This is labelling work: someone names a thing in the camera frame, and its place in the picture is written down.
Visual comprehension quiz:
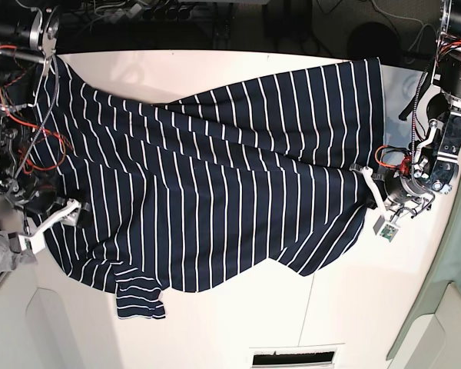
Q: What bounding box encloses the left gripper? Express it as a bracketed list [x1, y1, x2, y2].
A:
[350, 164, 434, 221]

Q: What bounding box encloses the pale green bin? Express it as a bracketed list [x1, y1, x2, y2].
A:
[386, 179, 461, 360]

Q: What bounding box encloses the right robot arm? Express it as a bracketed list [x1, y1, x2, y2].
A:
[0, 1, 91, 228]

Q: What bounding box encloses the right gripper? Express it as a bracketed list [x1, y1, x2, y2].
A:
[7, 188, 93, 228]

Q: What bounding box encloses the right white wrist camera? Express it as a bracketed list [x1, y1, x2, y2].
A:
[18, 234, 46, 254]

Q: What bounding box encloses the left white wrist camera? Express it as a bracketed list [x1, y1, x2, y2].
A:
[373, 216, 400, 242]

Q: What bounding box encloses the navy white striped t-shirt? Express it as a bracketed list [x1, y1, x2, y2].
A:
[32, 58, 384, 319]

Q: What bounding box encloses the white slotted vent box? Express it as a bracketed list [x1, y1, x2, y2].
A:
[247, 344, 345, 368]

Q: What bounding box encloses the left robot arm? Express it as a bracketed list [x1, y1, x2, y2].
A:
[350, 1, 461, 225]

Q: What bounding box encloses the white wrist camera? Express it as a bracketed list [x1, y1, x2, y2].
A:
[373, 216, 400, 242]
[18, 234, 46, 254]

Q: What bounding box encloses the grey clothes pile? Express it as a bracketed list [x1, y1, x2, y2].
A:
[0, 207, 38, 285]

